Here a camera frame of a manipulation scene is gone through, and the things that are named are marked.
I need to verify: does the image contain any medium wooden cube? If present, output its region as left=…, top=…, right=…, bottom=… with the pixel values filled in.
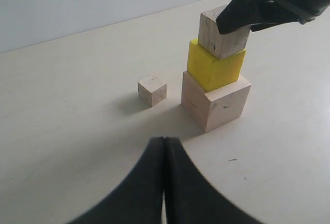
left=198, top=5, right=250, bottom=59

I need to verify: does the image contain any yellow cube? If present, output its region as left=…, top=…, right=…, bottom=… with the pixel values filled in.
left=187, top=39, right=246, bottom=92

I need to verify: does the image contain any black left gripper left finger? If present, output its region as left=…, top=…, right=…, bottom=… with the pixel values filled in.
left=70, top=137, right=165, bottom=224

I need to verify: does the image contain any large pale wooden cube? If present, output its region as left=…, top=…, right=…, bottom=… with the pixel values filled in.
left=181, top=71, right=251, bottom=133

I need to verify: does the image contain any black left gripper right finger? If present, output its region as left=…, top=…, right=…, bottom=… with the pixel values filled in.
left=163, top=137, right=260, bottom=224

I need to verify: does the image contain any small wooden cube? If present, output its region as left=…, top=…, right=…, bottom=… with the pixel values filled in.
left=138, top=75, right=167, bottom=107

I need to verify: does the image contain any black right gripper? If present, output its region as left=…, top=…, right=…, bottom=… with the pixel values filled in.
left=216, top=0, right=329, bottom=35

